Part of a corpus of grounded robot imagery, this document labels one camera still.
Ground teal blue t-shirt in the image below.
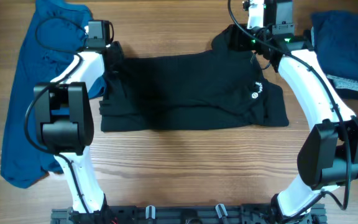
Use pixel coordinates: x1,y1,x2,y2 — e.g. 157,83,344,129
1,0,93,189

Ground folded navy blue garment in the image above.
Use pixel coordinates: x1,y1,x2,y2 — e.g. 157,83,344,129
311,11,358,81

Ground folded black garment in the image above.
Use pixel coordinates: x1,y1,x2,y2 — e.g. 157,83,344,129
303,29,358,100

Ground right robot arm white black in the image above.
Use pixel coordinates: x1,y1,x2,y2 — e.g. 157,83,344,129
237,1,358,223

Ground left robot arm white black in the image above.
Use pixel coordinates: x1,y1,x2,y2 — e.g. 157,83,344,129
24,20,122,223

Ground folded grey garment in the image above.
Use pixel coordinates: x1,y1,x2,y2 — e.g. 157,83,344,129
326,75,358,91

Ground black t-shirt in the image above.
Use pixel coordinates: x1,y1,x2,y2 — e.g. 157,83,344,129
99,26,289,132

